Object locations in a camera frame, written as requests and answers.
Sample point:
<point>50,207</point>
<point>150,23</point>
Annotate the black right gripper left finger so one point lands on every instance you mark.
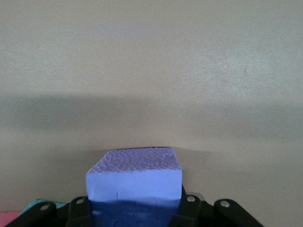
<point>47,215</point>

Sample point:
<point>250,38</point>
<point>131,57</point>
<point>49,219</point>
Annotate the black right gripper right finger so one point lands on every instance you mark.
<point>201,215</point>

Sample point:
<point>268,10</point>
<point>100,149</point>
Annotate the cyan foam cube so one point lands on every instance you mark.
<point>35,202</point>

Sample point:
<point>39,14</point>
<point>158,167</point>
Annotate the red foam cube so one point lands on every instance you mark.
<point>8,218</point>

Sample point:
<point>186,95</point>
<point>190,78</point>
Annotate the violet foam cube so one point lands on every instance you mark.
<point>135,179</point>

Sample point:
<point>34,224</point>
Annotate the brown table mat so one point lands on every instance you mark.
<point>151,71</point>

